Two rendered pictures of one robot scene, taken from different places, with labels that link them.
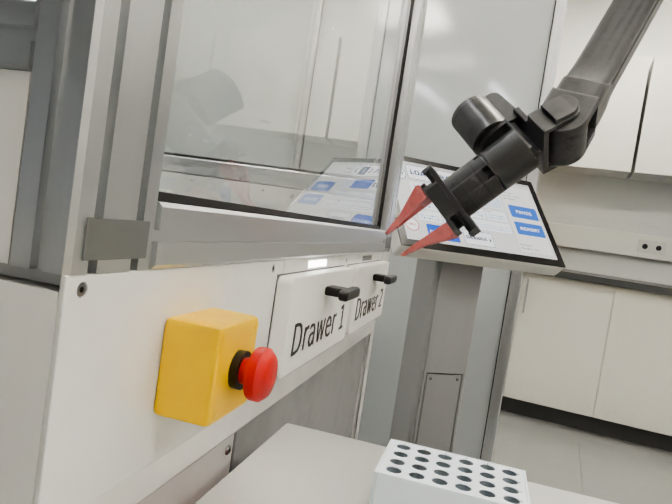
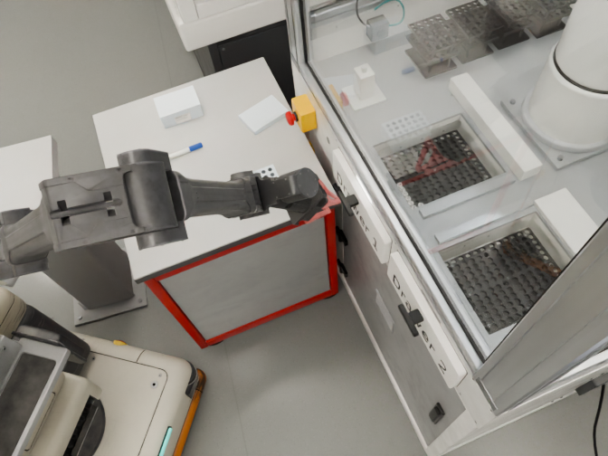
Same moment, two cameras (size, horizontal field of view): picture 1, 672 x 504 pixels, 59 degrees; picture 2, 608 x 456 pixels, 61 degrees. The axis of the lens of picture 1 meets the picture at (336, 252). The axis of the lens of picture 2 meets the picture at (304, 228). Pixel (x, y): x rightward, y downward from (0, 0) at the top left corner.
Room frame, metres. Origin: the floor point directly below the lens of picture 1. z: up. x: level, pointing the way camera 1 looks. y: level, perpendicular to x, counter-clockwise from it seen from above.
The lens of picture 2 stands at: (1.26, -0.43, 1.94)
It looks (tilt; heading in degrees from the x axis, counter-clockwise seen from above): 60 degrees down; 151
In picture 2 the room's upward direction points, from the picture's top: 9 degrees counter-clockwise
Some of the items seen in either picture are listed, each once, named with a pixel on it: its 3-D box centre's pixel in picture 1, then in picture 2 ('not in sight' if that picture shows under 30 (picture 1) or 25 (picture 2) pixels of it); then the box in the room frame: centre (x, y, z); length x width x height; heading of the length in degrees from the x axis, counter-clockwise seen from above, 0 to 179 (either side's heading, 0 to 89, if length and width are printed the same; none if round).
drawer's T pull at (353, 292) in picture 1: (340, 292); (349, 201); (0.76, -0.01, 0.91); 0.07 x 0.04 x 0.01; 166
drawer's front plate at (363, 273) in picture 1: (366, 293); (422, 318); (1.07, -0.07, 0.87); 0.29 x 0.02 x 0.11; 166
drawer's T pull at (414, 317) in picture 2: (383, 278); (413, 318); (1.06, -0.09, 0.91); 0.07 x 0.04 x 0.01; 166
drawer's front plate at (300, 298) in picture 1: (317, 312); (359, 204); (0.76, 0.01, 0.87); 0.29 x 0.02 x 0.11; 166
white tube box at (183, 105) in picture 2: not in sight; (178, 107); (0.10, -0.15, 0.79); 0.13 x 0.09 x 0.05; 75
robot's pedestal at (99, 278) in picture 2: not in sight; (66, 242); (-0.01, -0.70, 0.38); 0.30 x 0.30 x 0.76; 69
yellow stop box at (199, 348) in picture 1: (213, 363); (303, 113); (0.44, 0.08, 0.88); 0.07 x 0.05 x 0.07; 166
